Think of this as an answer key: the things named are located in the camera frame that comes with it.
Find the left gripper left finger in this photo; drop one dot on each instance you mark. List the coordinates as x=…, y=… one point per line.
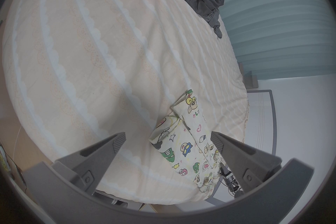
x=90, y=162

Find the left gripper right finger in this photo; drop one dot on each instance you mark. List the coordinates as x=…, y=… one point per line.
x=244, y=162

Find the white printed pyjama top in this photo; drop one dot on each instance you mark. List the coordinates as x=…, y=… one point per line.
x=183, y=149

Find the bed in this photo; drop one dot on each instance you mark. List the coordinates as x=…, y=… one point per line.
x=91, y=60

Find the blue-green curtain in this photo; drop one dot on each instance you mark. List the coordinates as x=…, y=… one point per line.
x=275, y=20

